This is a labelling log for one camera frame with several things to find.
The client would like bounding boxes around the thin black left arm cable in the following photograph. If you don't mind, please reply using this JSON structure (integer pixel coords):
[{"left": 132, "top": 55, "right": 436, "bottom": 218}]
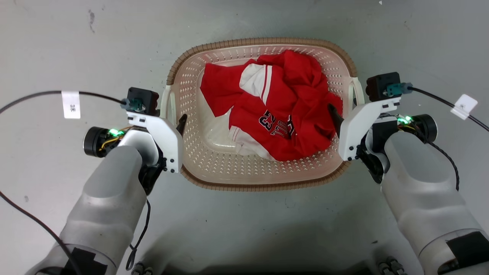
[{"left": 126, "top": 199, "right": 152, "bottom": 272}]

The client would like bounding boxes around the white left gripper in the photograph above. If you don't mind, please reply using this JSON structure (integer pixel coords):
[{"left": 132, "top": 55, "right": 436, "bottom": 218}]
[{"left": 127, "top": 111, "right": 188, "bottom": 196}]

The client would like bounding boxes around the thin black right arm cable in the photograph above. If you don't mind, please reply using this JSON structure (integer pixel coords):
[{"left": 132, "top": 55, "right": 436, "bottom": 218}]
[{"left": 415, "top": 128, "right": 460, "bottom": 192}]

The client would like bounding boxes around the red and white jersey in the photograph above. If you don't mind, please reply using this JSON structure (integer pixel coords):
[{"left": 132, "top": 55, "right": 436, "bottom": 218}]
[{"left": 200, "top": 49, "right": 343, "bottom": 162}]

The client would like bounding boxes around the beige plastic laundry basket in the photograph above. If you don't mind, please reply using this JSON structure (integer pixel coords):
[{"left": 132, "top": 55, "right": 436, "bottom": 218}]
[{"left": 160, "top": 37, "right": 365, "bottom": 192}]

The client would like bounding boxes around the white printed cable label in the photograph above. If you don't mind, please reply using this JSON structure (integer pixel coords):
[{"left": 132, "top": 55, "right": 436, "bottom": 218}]
[{"left": 62, "top": 91, "right": 81, "bottom": 120}]

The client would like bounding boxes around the black floor cable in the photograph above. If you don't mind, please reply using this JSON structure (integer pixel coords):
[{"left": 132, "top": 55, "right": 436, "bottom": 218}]
[{"left": 0, "top": 190, "right": 81, "bottom": 275}]

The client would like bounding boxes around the black left camera cable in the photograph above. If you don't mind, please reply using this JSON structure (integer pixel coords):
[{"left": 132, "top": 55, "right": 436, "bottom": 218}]
[{"left": 0, "top": 91, "right": 128, "bottom": 115}]

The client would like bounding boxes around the black camera cable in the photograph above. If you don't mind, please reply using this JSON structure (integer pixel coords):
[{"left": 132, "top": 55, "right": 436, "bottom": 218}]
[
  {"left": 0, "top": 91, "right": 128, "bottom": 115},
  {"left": 410, "top": 87, "right": 489, "bottom": 132}
]

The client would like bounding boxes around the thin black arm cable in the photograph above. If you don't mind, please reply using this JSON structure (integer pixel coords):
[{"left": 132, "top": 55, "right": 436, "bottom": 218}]
[
  {"left": 415, "top": 128, "right": 460, "bottom": 192},
  {"left": 126, "top": 199, "right": 152, "bottom": 272}
]

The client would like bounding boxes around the black right camera cable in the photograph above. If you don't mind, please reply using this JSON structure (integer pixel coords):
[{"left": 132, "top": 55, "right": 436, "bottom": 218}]
[{"left": 410, "top": 87, "right": 489, "bottom": 132}]

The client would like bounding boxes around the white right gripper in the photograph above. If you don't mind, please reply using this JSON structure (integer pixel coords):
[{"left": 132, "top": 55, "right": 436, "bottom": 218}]
[{"left": 327, "top": 97, "right": 402, "bottom": 184}]

